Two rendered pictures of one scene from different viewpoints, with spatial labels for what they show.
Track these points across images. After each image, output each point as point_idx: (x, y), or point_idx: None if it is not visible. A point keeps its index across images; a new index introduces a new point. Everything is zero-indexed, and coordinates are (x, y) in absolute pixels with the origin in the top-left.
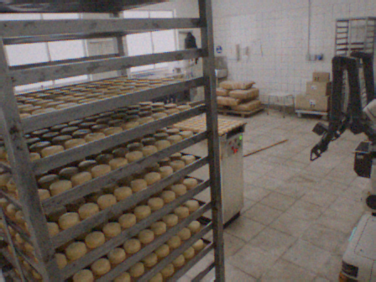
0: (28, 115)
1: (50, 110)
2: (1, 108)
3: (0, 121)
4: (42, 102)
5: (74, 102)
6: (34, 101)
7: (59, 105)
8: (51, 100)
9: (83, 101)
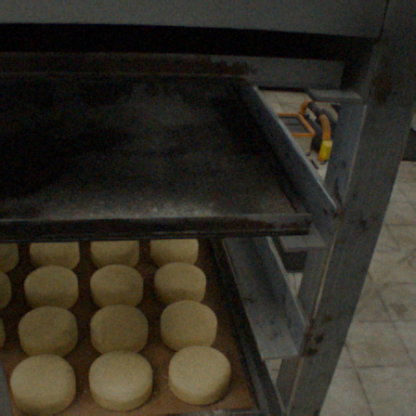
0: (214, 351)
1: (208, 311)
2: (331, 379)
3: (303, 405)
4: (63, 287)
5: (134, 257)
6: (2, 286)
7: (164, 284)
8: (58, 267)
9: (174, 249)
